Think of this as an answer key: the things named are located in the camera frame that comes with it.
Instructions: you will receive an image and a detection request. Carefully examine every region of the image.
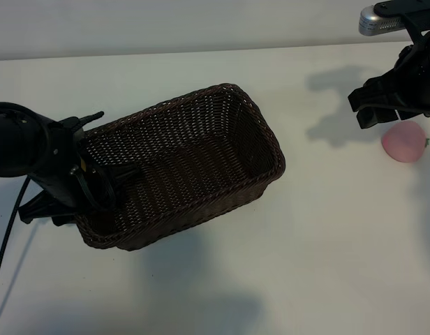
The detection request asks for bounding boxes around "dark brown wicker basket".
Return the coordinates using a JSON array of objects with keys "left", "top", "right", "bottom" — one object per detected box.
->
[{"left": 72, "top": 82, "right": 286, "bottom": 251}]

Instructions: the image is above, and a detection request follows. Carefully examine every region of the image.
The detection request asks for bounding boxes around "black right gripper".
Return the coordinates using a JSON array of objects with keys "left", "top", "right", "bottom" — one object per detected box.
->
[{"left": 347, "top": 30, "right": 430, "bottom": 131}]

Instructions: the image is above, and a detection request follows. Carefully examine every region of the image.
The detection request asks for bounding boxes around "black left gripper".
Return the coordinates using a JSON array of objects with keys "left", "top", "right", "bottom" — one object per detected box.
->
[{"left": 17, "top": 117, "right": 144, "bottom": 227}]

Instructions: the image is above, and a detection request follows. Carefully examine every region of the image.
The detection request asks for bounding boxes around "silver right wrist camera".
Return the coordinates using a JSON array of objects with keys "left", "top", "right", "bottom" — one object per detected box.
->
[{"left": 357, "top": 0, "right": 430, "bottom": 36}]

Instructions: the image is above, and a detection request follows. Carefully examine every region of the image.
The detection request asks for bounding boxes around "black gripper wire bundle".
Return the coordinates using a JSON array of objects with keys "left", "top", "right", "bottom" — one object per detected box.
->
[{"left": 70, "top": 158, "right": 115, "bottom": 214}]

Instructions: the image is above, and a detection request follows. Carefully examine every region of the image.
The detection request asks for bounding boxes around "pink peach with green leaf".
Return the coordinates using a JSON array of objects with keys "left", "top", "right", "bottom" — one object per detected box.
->
[{"left": 381, "top": 121, "right": 430, "bottom": 163}]

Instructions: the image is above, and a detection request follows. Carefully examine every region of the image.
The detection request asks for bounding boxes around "black braided cable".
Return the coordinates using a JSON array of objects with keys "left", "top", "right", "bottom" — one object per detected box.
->
[{"left": 0, "top": 177, "right": 31, "bottom": 291}]

